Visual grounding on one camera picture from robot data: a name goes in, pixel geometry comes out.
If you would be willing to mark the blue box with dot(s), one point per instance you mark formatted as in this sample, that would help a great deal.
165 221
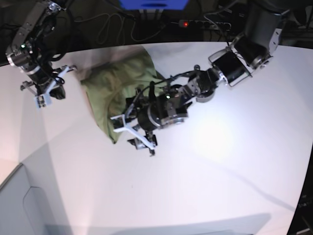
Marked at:
153 4

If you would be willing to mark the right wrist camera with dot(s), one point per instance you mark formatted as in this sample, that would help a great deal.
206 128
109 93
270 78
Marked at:
42 100

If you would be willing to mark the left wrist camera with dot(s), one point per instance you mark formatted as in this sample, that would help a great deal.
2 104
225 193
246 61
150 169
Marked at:
118 123

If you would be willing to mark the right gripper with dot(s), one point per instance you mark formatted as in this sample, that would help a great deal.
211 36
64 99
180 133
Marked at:
35 60

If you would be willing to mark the green T-shirt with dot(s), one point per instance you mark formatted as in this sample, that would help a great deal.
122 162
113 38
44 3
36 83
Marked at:
108 85

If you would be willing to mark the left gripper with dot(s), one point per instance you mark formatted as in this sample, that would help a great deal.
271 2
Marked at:
149 114

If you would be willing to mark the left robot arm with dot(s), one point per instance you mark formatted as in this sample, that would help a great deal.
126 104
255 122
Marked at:
249 51

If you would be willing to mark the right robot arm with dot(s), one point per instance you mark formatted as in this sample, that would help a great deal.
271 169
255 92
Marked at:
41 21

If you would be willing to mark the white power strip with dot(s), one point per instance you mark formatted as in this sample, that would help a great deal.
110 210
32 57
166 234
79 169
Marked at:
204 25

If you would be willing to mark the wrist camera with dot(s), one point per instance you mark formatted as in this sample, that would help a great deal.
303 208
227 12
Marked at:
118 123
42 100

